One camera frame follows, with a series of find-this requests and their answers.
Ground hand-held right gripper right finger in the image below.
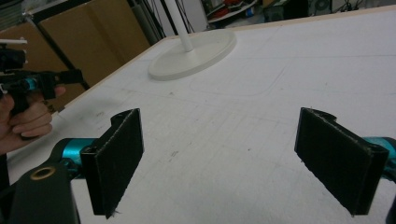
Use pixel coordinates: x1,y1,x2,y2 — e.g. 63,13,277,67
293,106,390,217

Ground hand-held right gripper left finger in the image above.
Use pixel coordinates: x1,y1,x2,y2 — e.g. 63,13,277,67
79,107,145,219

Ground white hook stand round base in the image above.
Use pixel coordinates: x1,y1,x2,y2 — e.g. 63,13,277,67
148,0,237,82

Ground black metal stand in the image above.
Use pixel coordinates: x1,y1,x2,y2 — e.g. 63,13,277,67
21,0,166,91

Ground white gridded table mat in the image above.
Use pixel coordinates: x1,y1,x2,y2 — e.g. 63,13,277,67
6,10,396,224

